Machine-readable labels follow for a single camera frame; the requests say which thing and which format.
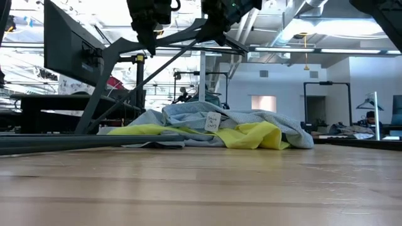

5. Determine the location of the dark blue panel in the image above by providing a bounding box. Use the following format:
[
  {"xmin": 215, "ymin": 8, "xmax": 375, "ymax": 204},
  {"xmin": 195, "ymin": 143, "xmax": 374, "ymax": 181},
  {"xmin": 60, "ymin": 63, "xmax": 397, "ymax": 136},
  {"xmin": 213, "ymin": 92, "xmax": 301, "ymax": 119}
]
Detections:
[{"xmin": 391, "ymin": 95, "xmax": 402, "ymax": 126}]

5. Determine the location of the teal hanging garment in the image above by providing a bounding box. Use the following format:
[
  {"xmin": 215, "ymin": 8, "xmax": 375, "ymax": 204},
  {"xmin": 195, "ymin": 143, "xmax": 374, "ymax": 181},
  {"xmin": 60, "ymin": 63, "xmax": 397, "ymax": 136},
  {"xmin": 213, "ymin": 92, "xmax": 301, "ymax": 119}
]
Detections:
[{"xmin": 188, "ymin": 92, "xmax": 222, "ymax": 107}]

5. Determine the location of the white pole stand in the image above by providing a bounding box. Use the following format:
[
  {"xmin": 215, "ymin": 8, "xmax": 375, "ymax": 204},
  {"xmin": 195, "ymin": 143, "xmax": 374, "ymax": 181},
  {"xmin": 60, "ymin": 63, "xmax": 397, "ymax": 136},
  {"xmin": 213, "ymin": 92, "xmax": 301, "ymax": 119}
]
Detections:
[{"xmin": 372, "ymin": 92, "xmax": 381, "ymax": 141}]

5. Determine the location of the white handwritten paper tag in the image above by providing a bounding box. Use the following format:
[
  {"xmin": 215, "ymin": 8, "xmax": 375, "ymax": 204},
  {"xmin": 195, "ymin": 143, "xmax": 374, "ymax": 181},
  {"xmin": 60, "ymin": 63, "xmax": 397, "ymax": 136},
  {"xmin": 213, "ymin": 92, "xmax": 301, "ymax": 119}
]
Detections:
[{"xmin": 204, "ymin": 111, "xmax": 222, "ymax": 132}]

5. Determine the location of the black ceiling-hung device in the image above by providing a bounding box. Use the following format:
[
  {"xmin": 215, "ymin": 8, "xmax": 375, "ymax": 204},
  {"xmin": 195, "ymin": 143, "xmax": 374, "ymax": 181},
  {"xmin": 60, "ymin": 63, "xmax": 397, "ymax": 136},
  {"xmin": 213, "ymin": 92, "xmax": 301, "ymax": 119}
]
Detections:
[{"xmin": 4, "ymin": 14, "xmax": 17, "ymax": 33}]

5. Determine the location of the grey clothes pile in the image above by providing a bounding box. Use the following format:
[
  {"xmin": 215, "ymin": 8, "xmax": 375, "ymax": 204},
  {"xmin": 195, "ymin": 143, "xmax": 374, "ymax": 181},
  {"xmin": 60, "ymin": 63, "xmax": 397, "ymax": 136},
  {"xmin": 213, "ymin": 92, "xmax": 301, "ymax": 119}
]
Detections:
[{"xmin": 328, "ymin": 122, "xmax": 375, "ymax": 141}]

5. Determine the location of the black computer monitor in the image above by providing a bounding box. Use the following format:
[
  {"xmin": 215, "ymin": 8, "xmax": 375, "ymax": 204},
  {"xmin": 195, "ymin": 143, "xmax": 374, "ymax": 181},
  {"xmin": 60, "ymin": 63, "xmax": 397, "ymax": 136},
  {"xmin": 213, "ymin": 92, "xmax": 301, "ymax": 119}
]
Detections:
[{"xmin": 43, "ymin": 0, "xmax": 109, "ymax": 91}]

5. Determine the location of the light grey clothes hanger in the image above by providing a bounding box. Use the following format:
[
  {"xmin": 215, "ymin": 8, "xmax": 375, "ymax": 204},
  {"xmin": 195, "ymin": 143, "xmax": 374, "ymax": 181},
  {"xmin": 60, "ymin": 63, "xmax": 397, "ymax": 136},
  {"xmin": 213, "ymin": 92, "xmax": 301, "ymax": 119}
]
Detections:
[{"xmin": 356, "ymin": 95, "xmax": 384, "ymax": 111}]

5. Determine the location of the black metal frame rack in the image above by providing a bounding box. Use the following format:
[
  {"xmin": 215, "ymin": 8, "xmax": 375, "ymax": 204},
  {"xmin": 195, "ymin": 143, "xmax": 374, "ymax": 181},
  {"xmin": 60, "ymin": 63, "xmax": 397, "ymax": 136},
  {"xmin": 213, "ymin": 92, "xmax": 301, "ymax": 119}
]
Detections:
[{"xmin": 303, "ymin": 82, "xmax": 353, "ymax": 126}]

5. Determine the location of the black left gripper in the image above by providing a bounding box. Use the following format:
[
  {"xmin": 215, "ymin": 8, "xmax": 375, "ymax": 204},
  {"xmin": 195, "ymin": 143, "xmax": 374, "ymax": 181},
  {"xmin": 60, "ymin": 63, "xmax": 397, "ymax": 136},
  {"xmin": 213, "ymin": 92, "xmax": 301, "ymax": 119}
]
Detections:
[{"xmin": 126, "ymin": 0, "xmax": 182, "ymax": 57}]

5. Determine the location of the black clothes rack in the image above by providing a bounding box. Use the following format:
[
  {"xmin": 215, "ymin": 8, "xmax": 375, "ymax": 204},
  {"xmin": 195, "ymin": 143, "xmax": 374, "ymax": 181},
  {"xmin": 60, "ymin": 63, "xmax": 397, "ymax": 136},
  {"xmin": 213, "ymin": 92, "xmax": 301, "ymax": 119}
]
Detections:
[{"xmin": 171, "ymin": 71, "xmax": 230, "ymax": 110}]

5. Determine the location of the black table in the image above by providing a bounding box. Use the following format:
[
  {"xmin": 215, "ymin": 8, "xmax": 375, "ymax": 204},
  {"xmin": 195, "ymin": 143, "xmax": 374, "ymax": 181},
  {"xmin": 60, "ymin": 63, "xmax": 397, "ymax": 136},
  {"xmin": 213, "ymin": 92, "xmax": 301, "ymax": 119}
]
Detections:
[{"xmin": 313, "ymin": 137, "xmax": 402, "ymax": 152}]

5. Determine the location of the blue patterned button shirt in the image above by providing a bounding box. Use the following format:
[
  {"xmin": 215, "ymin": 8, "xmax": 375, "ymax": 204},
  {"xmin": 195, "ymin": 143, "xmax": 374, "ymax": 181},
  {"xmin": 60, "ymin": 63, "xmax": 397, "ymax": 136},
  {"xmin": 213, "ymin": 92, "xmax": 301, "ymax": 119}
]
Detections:
[{"xmin": 161, "ymin": 100, "xmax": 315, "ymax": 150}]

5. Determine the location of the silver rack pole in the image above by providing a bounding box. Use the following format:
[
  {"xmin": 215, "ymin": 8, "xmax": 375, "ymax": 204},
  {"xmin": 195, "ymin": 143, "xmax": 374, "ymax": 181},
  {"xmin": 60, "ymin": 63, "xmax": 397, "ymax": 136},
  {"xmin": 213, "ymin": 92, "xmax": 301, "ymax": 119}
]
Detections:
[{"xmin": 198, "ymin": 50, "xmax": 207, "ymax": 103}]

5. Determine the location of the black clothes hanger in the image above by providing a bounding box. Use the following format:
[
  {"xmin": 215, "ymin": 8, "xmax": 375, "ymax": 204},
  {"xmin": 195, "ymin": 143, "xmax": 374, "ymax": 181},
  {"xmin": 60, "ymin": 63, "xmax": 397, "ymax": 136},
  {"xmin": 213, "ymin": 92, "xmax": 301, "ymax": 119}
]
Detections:
[{"xmin": 155, "ymin": 33, "xmax": 251, "ymax": 58}]

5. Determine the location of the lit doorway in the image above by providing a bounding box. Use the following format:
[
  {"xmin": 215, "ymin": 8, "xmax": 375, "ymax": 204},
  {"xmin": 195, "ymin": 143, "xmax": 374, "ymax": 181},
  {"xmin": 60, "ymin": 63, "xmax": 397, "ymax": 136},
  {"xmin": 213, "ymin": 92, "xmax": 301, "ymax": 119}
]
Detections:
[{"xmin": 251, "ymin": 95, "xmax": 277, "ymax": 113}]

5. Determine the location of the yellow hanging pendant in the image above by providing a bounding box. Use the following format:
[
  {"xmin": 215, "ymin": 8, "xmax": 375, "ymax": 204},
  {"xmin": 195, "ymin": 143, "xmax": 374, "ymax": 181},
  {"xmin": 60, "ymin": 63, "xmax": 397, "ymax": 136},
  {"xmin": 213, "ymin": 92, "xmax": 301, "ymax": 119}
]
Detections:
[{"xmin": 303, "ymin": 34, "xmax": 310, "ymax": 72}]

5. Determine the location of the person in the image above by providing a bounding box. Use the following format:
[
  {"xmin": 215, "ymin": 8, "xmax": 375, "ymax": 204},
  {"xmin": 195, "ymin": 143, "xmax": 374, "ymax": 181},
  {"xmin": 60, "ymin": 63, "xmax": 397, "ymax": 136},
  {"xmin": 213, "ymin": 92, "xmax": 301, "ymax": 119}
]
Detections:
[{"xmin": 357, "ymin": 110, "xmax": 384, "ymax": 132}]

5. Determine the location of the dark grey desk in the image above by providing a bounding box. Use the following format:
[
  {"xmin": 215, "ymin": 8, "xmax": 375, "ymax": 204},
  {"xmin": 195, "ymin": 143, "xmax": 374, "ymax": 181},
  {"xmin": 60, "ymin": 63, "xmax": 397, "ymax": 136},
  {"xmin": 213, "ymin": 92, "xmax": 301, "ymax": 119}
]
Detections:
[{"xmin": 9, "ymin": 93, "xmax": 144, "ymax": 134}]

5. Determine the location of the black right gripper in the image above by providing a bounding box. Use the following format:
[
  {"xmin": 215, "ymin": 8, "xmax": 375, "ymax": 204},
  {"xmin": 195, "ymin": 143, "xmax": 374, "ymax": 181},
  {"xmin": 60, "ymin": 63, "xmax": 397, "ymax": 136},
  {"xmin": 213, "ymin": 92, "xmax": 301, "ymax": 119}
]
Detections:
[{"xmin": 196, "ymin": 0, "xmax": 263, "ymax": 47}]

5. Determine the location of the yellow t-shirt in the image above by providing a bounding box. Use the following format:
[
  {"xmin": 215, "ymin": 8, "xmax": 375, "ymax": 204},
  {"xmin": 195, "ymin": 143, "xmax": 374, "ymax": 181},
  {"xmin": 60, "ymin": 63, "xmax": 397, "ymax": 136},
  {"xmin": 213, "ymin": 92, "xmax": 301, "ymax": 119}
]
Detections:
[{"xmin": 106, "ymin": 121, "xmax": 291, "ymax": 151}]

